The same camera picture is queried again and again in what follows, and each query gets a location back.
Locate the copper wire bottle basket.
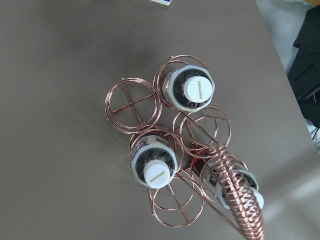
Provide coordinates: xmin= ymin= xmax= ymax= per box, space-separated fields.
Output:
xmin=104 ymin=54 xmax=265 ymax=240

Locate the tea bottle middle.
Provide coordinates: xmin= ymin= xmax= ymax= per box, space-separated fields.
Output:
xmin=130 ymin=134 xmax=178 ymax=189

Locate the tea bottle rear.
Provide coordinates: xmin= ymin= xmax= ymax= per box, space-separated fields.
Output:
xmin=162 ymin=64 xmax=216 ymax=113

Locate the black case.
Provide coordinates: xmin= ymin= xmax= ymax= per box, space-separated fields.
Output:
xmin=287 ymin=6 xmax=320 ymax=126

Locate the tea bottle near handle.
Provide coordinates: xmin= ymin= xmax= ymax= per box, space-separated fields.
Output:
xmin=193 ymin=159 xmax=264 ymax=210

